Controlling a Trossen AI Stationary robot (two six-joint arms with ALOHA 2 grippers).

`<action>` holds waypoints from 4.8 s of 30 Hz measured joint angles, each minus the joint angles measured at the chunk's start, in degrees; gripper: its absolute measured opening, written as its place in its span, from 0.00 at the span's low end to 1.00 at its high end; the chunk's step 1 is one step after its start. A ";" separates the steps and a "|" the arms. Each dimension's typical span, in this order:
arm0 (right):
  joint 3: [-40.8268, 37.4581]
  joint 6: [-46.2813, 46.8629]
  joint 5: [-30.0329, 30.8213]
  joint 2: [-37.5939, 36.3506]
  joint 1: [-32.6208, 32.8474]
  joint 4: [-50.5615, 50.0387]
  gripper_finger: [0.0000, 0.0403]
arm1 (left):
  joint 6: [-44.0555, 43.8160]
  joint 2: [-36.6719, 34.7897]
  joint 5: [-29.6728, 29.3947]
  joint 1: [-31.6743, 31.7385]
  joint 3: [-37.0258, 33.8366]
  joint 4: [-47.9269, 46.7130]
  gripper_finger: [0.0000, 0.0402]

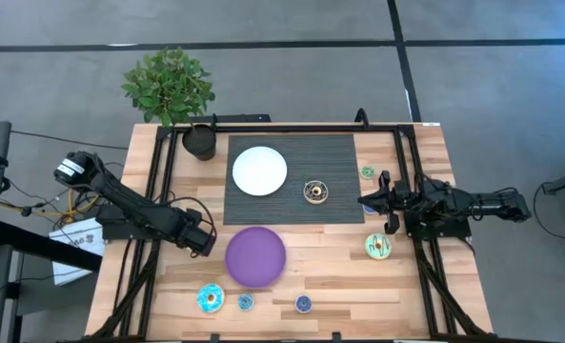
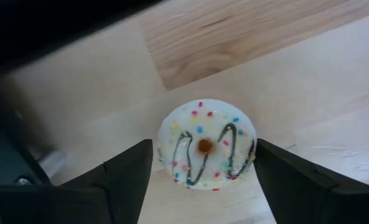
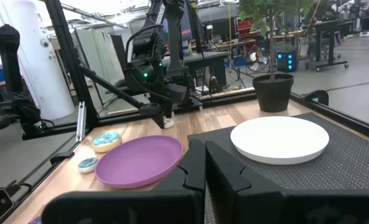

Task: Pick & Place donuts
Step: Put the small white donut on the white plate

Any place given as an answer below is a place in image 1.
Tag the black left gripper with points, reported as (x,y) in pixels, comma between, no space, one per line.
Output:
(201,238)

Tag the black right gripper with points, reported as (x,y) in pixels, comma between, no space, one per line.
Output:
(396,200)

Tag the small green frosted donut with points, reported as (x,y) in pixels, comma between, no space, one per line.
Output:
(363,172)

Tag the large mint green donut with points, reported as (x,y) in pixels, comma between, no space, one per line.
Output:
(370,248)

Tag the large blue frosted donut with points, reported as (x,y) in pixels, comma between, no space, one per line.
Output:
(203,297)

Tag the large chocolate frosted donut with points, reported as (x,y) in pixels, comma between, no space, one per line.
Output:
(308,193)

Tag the small teal sprinkled donut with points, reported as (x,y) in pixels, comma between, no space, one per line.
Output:
(241,305)

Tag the small dark blue donut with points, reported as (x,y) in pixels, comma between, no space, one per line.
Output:
(299,305)

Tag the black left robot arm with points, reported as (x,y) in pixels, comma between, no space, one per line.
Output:
(120,200)

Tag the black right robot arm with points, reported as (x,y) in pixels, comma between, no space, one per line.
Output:
(491,202)

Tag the purple round plate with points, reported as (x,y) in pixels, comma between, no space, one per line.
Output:
(255,257)

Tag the grey woven placemat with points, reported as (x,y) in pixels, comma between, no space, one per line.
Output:
(320,152)

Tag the white round plate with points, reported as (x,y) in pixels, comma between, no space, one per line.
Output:
(259,170)

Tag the white label sticker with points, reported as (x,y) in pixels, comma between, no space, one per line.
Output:
(429,124)

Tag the black plant pot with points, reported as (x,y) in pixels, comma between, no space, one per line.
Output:
(199,143)

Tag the black bar device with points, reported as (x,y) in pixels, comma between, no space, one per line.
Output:
(236,117)

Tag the white paper sheet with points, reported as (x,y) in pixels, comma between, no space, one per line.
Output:
(74,257)

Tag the black floor beam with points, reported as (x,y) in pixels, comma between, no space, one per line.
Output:
(48,245)

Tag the green leafy plant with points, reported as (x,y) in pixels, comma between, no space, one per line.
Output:
(167,86)

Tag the black curved bracket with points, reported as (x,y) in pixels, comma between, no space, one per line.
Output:
(362,118)

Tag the small black bracket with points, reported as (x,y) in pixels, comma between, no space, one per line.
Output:
(214,337)
(336,336)

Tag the black aluminium table frame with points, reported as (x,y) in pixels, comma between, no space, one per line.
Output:
(287,128)

